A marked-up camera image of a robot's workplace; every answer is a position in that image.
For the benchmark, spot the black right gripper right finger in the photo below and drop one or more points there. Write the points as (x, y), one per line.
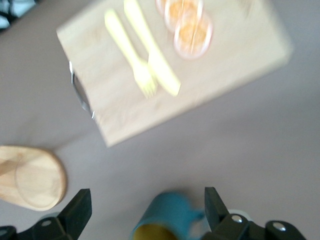
(215, 212)

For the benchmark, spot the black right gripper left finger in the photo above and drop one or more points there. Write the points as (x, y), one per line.
(76, 212)

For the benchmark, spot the teal ribbed mug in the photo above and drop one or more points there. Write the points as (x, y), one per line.
(167, 210)

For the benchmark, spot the wooden mug rack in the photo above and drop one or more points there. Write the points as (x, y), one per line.
(32, 180)

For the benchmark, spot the brown table cover sheet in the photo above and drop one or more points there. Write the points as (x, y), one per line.
(225, 162)

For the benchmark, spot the wooden cutting board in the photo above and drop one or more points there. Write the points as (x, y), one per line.
(225, 75)

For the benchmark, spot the yellow plastic knife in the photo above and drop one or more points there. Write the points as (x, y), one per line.
(155, 57)

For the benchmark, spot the yellow plastic fork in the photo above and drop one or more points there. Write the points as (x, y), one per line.
(125, 45)

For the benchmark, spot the orange slice toy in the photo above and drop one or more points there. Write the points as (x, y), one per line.
(160, 4)
(193, 37)
(183, 13)

